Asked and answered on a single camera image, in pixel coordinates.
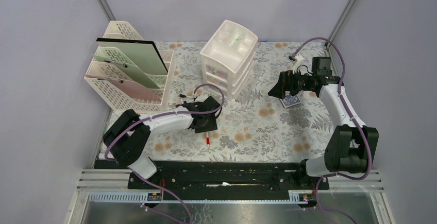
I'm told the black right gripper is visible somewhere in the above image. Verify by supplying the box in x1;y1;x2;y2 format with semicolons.
267;67;315;99

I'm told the red marker pen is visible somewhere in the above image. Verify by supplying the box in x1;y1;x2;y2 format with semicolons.
205;132;210;146

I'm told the white plastic drawer organizer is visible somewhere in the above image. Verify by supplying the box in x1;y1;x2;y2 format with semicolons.
200;20;258;100

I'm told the pink clipboard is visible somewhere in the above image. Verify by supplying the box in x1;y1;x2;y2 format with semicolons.
85;74;162;102

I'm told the green clipboard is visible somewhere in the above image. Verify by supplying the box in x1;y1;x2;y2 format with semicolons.
93;38;169;89

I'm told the white binder folder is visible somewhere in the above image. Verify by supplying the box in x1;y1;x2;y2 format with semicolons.
96;38;168;75

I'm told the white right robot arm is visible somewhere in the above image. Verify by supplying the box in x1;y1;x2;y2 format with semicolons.
268;55;379;189

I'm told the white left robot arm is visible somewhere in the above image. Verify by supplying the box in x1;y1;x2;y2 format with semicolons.
103;96;222;188

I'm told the blue playing card box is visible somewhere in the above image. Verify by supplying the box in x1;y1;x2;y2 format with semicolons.
280;95;301;109

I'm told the floral patterned table mat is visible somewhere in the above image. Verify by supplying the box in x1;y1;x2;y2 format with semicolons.
143;42;334;162

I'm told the white perforated file rack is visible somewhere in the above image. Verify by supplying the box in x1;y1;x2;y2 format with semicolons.
84;21;176;114

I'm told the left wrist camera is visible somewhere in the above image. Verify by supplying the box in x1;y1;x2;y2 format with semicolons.
193;94;209;102

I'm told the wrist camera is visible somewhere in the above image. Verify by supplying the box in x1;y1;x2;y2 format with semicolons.
193;94;209;102
289;54;304;74

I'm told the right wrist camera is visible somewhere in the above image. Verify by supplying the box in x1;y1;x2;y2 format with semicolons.
289;54;304;74

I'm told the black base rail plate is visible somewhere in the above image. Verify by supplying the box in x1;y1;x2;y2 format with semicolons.
149;161;318;201

